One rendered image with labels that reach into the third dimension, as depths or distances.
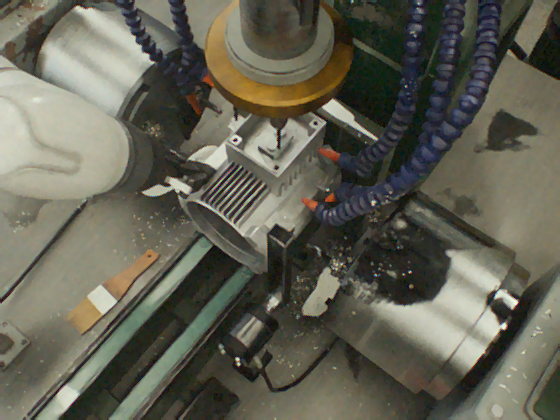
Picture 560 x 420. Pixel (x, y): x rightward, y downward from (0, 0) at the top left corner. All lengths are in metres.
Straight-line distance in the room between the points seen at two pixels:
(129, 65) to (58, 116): 0.42
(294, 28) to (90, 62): 0.43
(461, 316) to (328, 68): 0.35
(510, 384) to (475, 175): 0.62
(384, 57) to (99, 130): 0.50
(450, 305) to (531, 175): 0.61
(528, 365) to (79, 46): 0.79
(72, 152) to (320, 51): 0.31
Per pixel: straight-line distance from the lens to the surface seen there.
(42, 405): 1.05
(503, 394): 0.80
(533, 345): 0.83
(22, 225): 1.31
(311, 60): 0.71
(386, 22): 0.92
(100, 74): 0.99
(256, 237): 0.89
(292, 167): 0.90
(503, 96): 1.46
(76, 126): 0.58
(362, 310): 0.83
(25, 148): 0.55
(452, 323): 0.81
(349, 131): 0.91
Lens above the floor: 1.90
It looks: 64 degrees down
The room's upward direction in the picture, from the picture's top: straight up
